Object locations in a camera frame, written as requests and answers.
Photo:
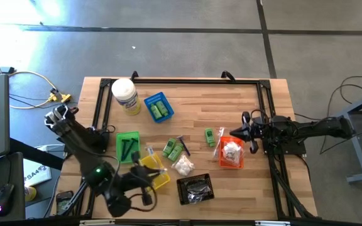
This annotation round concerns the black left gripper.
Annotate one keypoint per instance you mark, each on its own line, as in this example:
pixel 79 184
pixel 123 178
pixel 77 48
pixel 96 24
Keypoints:
pixel 138 177

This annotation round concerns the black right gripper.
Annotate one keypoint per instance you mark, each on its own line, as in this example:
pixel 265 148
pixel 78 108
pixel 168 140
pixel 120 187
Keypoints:
pixel 267 128

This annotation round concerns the red toothbrush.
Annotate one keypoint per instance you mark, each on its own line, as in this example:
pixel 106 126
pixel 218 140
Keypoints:
pixel 162 171

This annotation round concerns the dark blue razor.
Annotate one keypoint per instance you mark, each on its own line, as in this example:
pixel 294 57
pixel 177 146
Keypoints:
pixel 133 146
pixel 125 150
pixel 185 147

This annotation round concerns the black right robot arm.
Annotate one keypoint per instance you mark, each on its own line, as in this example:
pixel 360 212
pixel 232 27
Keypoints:
pixel 319 130

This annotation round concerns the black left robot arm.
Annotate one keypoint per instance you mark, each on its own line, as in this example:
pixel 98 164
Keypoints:
pixel 77 144

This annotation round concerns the yellow slotted plastic basket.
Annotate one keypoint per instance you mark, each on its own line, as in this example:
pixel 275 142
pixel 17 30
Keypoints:
pixel 163 181

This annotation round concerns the green slotted plastic basket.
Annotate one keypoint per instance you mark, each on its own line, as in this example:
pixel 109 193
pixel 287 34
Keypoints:
pixel 135 158

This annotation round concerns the black slotted plastic basket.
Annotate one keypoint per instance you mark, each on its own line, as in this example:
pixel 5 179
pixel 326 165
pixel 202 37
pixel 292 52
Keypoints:
pixel 180 188

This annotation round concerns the orange slotted plastic basket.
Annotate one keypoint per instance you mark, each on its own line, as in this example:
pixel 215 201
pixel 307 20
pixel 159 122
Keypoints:
pixel 222 160

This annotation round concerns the blue slotted plastic basket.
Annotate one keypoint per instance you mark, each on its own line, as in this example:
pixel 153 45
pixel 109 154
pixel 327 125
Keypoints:
pixel 149 100

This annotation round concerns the Lysol wipes canister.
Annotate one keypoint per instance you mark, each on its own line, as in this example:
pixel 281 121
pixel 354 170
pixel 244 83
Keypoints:
pixel 126 94

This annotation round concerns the black handheld device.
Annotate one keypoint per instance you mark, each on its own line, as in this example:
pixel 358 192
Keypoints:
pixel 64 197

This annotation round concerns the white printed booklet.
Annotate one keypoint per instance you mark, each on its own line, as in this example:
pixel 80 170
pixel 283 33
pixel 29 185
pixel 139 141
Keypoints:
pixel 36 174

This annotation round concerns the black diagonal desk bar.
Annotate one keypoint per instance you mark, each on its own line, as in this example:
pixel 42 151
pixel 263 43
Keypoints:
pixel 36 153

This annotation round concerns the small yellow bottle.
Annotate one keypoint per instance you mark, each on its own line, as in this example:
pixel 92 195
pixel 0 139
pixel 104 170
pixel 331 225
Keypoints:
pixel 30 194

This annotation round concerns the dark grey side desk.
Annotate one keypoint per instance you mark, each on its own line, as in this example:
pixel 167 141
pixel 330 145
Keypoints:
pixel 14 169

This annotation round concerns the black computer mouse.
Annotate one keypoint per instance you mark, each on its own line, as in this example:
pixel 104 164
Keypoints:
pixel 4 197

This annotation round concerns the black frame hook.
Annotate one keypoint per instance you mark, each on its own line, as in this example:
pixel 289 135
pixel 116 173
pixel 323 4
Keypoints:
pixel 134 76
pixel 228 76

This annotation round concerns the black aluminium table frame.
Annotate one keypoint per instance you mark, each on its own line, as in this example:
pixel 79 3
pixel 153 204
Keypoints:
pixel 200 81

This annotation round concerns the silver bracket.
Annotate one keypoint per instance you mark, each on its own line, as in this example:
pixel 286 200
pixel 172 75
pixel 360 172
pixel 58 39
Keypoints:
pixel 96 222
pixel 272 223

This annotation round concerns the grey metal table frame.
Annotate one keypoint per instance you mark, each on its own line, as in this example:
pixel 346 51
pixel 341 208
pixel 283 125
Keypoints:
pixel 355 138

